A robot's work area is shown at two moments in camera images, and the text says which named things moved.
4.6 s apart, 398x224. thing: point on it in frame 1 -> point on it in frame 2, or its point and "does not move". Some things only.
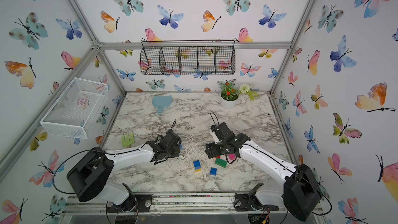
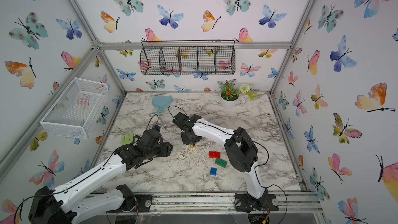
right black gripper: x=211 y=147 -> x=185 y=141
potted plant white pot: x=229 y=96 does not move
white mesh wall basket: x=70 y=114 does not move
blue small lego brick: x=213 y=171 does not move
